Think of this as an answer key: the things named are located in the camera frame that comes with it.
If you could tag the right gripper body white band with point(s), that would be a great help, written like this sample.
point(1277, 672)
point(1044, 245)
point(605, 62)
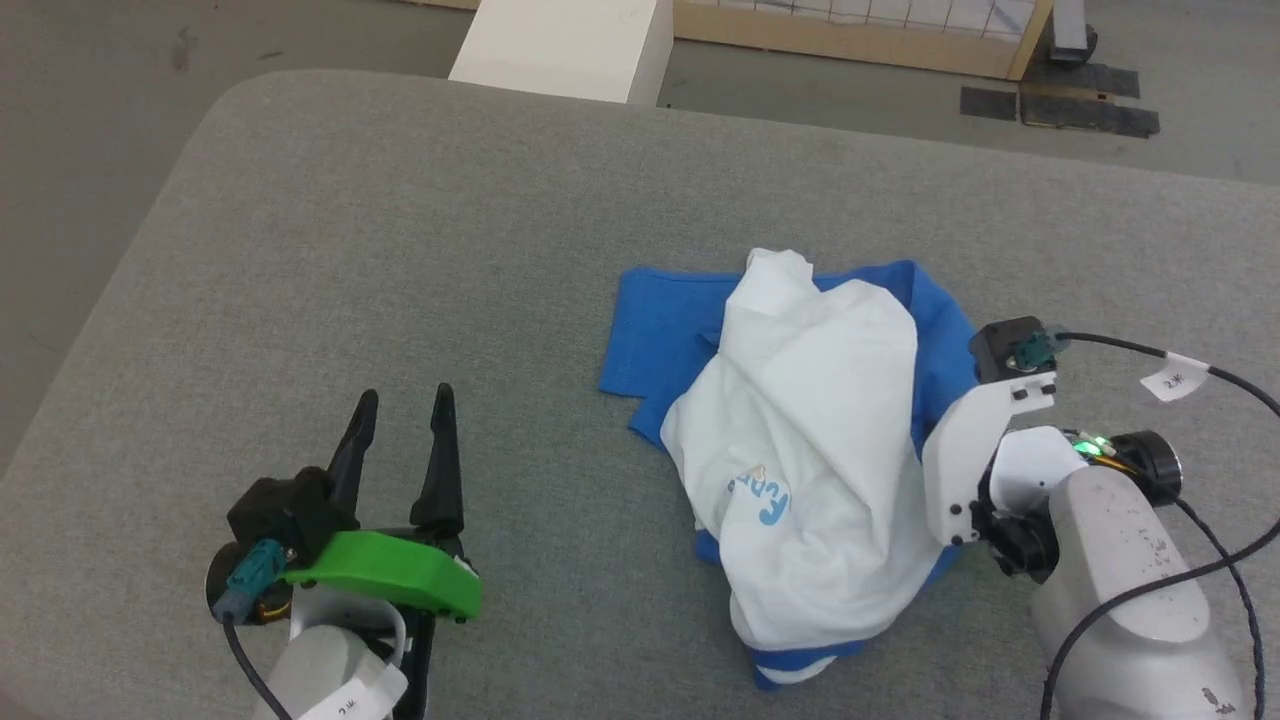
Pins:
point(965, 460)

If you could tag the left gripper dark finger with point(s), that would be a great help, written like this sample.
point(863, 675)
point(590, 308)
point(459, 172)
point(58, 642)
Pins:
point(440, 470)
point(355, 450)

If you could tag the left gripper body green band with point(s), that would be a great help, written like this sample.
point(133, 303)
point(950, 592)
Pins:
point(390, 570)

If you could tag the white and blue t-shirt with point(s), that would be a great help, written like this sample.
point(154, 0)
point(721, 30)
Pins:
point(810, 440)

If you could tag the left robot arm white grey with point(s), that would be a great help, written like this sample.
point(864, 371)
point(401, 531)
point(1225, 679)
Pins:
point(320, 670)

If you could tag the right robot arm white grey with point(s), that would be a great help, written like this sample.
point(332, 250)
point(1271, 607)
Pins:
point(1120, 580)

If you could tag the small black floor tape patch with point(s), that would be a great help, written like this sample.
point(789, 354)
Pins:
point(988, 104)

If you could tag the large black floor tape patch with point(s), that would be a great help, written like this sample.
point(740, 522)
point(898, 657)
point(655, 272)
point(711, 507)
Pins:
point(1090, 116)

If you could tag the black floor tape strip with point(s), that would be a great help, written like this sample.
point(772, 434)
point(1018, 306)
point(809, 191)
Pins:
point(1090, 80)

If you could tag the white rectangular box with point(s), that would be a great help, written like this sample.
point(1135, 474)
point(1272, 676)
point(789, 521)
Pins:
point(565, 45)

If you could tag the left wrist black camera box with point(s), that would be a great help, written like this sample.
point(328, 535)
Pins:
point(285, 510)

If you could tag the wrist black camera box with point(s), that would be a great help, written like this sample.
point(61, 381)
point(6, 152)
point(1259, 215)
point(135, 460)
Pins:
point(1005, 350)
point(285, 510)

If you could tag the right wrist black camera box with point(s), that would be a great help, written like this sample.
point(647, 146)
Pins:
point(1005, 350)

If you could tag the grey post with black wheel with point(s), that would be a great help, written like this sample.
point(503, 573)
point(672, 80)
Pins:
point(1070, 35)

